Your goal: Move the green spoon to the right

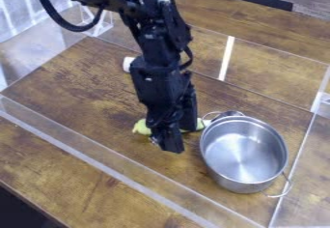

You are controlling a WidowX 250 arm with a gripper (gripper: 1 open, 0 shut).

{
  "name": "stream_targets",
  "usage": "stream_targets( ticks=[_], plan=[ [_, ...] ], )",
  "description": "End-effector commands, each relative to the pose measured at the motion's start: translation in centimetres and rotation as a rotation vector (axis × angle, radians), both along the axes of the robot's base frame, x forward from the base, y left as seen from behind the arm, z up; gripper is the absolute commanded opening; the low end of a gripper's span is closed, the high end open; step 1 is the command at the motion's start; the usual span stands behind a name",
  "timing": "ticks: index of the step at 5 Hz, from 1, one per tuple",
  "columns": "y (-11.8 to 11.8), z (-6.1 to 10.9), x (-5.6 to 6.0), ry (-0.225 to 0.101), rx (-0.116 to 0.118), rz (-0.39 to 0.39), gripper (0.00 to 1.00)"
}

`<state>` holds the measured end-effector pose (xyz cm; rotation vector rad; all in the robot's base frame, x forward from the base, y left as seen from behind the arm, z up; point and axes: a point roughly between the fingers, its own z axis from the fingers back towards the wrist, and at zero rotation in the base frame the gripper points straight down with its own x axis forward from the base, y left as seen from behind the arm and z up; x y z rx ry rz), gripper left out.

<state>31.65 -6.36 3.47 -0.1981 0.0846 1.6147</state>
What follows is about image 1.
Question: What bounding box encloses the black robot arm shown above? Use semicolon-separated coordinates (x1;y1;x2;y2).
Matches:
75;0;197;154

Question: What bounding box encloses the red and white toy mushroom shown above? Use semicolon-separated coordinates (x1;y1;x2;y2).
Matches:
123;57;135;72

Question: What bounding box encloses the clear acrylic enclosure wall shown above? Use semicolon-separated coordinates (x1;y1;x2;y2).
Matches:
0;6;330;228

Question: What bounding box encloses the green handled metal spoon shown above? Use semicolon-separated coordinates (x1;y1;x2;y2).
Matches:
131;109;244;137

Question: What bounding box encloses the clear acrylic triangle bracket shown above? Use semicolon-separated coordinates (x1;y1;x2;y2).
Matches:
79;6;113;37

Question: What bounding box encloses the stainless steel pot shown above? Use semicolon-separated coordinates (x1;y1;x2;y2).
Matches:
199;110;292;198

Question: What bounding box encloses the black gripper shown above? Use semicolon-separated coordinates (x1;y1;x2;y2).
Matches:
128;57;197;154

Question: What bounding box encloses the black cable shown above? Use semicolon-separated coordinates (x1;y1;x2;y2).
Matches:
29;0;105;33

